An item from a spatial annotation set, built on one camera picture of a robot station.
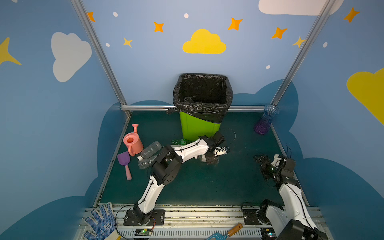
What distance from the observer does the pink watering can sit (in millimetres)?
922

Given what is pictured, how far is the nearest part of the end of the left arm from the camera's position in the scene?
690 mm

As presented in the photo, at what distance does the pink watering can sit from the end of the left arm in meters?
0.45
